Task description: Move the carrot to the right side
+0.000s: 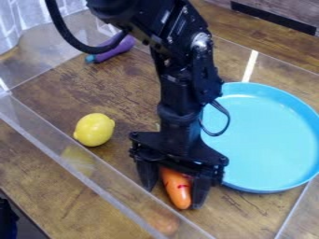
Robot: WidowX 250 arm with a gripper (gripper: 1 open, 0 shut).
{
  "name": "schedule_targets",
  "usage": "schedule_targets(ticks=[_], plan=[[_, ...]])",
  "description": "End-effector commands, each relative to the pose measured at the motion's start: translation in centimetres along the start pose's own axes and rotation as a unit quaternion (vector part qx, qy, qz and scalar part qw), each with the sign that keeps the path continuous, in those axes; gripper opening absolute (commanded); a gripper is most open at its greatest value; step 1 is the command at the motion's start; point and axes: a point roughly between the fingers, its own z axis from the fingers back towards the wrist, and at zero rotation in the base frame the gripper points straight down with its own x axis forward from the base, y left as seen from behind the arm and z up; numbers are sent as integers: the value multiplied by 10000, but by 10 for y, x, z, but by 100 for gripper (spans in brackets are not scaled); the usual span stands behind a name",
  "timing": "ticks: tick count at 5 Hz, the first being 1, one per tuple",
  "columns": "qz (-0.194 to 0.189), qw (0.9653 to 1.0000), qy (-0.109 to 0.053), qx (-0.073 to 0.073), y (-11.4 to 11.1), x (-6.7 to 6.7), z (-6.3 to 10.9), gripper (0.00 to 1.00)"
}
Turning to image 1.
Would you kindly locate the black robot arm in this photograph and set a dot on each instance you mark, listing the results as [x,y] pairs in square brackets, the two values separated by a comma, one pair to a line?
[171,28]

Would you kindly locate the orange toy carrot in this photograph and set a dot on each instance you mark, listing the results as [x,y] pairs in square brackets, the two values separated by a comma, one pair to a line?
[178,187]

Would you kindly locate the clear acrylic enclosure wall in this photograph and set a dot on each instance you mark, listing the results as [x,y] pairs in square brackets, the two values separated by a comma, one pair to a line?
[80,191]

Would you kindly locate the yellow toy lemon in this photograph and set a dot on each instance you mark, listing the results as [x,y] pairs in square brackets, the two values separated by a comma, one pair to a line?
[94,129]

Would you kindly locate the white patterned curtain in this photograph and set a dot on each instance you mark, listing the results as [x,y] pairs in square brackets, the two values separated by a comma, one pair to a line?
[23,14]

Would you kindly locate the purple toy eggplant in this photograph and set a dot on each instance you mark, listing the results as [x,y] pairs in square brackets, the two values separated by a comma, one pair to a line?
[122,48]

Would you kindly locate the dark baseboard strip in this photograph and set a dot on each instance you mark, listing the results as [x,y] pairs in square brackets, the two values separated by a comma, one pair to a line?
[274,18]

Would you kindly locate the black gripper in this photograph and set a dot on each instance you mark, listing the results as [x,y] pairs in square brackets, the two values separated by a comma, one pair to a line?
[178,148]

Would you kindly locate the blue plastic plate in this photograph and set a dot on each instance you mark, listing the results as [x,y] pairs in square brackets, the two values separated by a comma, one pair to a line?
[268,137]

